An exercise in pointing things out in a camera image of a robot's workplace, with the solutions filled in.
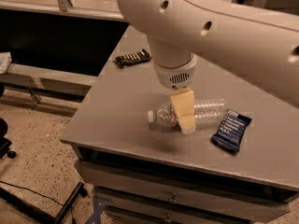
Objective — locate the white gripper with vent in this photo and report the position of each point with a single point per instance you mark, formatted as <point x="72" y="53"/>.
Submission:
<point x="175" y="76"/>

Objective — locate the clear plastic water bottle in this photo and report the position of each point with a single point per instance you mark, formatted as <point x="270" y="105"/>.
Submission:
<point x="207" y="112"/>

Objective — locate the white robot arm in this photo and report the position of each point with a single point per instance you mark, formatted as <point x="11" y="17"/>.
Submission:
<point x="259" y="45"/>

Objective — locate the blue snack bar packet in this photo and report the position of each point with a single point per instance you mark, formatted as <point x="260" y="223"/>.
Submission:
<point x="231" y="131"/>

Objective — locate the dark chocolate bar wrapper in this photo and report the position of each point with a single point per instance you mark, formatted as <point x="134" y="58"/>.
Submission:
<point x="132" y="59"/>

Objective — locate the grey drawer cabinet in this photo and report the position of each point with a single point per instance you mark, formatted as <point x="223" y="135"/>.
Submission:
<point x="144" y="174"/>

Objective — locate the grey low bench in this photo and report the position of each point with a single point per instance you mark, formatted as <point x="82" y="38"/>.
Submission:
<point x="60" y="84"/>

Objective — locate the white object on bench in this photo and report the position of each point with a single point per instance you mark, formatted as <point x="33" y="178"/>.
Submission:
<point x="5" y="60"/>

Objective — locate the black office chair base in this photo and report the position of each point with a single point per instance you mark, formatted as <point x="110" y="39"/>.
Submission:
<point x="4" y="142"/>

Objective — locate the metal railing frame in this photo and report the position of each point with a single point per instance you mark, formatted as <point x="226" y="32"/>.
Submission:
<point x="92" y="9"/>

